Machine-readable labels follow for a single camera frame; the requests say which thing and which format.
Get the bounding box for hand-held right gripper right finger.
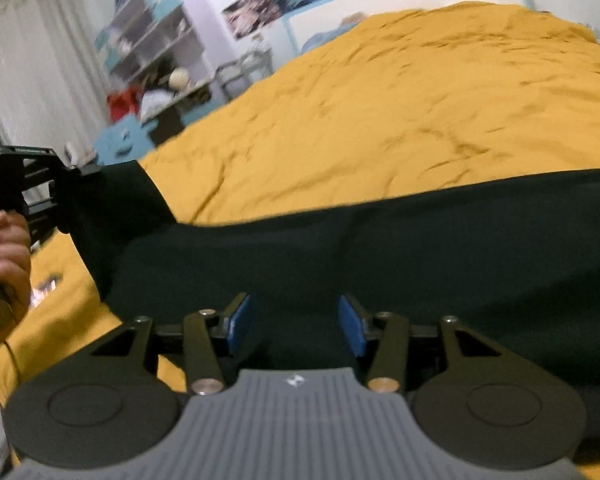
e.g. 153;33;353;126
337;294;501;393

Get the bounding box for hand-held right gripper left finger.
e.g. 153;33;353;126
91;292;255;396

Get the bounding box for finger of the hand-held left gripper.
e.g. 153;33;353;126
67;162;104;179

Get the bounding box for dark green pants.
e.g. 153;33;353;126
72;160;600;401

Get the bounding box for person's left hand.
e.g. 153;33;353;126
0;210;33;322

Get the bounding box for red bag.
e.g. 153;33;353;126
106;87;145;123

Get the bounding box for white curtain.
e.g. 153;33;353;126
0;0;113;148

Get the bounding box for beige ball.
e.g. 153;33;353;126
168;67;192;92

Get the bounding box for white and blue shelf unit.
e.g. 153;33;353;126
94;0;216;86

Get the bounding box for mustard yellow blanket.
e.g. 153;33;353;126
0;2;600;480

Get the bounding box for light blue pillow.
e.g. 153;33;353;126
300;10;368;53

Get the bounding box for metal frame chair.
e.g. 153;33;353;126
214;32;276;103

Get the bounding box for wall poster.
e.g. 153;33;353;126
221;0;301;41

